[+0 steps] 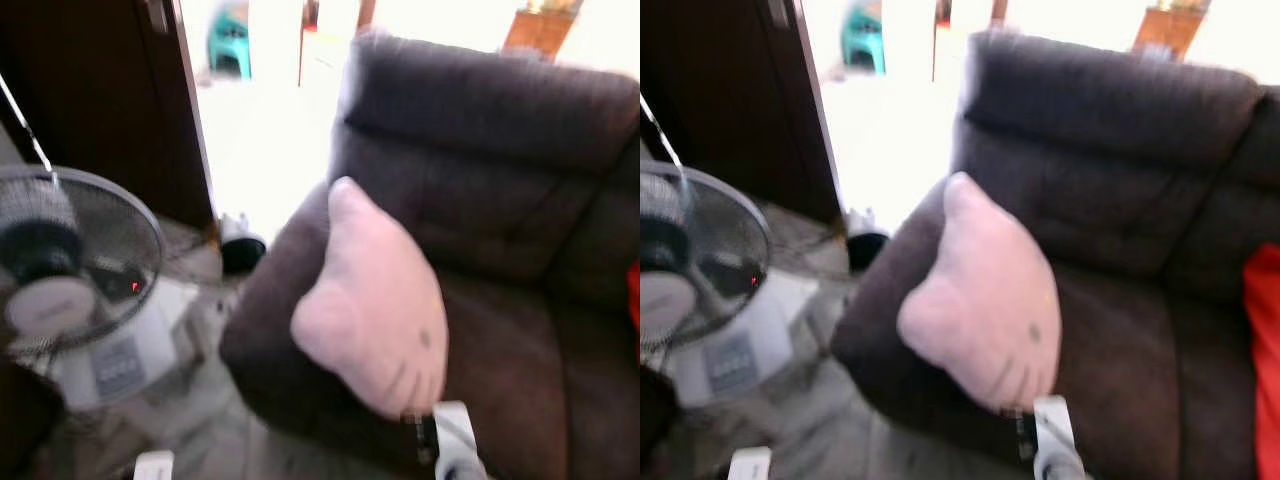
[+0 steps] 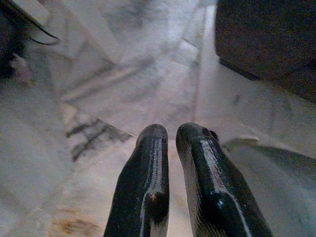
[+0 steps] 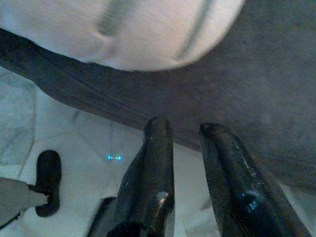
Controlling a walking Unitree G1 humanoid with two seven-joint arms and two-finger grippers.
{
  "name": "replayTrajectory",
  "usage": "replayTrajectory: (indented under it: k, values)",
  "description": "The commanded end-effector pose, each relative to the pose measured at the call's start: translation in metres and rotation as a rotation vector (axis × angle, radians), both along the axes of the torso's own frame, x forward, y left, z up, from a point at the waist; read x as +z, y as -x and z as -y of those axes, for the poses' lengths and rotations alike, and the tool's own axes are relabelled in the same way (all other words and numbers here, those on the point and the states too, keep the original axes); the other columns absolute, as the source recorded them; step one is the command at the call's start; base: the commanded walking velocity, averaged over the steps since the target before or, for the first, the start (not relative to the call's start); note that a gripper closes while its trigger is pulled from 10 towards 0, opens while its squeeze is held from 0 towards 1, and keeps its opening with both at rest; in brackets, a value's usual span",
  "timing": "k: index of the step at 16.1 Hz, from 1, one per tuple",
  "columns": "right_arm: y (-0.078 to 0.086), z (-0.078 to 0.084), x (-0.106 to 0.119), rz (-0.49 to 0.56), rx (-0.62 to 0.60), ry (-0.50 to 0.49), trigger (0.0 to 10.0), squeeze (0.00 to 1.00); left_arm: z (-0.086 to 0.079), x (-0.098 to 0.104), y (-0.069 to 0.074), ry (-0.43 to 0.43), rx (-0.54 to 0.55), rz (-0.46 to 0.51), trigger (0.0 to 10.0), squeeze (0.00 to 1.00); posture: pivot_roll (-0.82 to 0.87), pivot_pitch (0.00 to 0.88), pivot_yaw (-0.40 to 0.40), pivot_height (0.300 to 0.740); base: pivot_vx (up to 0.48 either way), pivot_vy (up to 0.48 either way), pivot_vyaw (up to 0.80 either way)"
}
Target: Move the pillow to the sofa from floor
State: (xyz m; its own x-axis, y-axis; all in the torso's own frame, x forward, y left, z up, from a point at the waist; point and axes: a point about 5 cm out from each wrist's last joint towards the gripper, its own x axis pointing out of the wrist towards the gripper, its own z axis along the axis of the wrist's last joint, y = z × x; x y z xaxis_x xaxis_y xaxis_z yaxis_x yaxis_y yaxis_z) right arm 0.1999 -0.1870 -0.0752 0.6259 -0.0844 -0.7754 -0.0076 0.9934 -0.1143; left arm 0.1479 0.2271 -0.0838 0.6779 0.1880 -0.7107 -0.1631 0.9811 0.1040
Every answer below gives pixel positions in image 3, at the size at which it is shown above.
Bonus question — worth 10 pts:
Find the white striped pillow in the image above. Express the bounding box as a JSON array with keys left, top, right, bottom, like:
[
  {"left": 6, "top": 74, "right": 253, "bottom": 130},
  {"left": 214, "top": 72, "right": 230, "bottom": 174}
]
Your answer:
[{"left": 0, "top": 0, "right": 247, "bottom": 73}]

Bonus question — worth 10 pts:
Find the dark grey fabric sofa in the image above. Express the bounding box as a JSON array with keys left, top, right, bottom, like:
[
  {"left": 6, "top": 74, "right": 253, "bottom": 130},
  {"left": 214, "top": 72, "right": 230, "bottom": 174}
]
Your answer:
[{"left": 0, "top": 0, "right": 316, "bottom": 196}]

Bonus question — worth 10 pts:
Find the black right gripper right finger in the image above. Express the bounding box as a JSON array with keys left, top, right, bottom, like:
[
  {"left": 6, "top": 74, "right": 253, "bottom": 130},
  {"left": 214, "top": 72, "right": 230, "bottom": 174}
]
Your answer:
[{"left": 198, "top": 122, "right": 313, "bottom": 237}]

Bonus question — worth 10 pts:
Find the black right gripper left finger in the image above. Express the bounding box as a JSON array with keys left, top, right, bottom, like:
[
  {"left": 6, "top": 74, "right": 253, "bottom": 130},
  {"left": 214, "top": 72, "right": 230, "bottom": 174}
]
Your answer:
[{"left": 107, "top": 117, "right": 175, "bottom": 237}]

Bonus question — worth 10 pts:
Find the black robot foot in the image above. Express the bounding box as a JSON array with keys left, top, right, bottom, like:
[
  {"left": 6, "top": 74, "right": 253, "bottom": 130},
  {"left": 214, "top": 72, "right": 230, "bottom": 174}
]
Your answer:
[{"left": 34, "top": 150, "right": 62, "bottom": 218}]

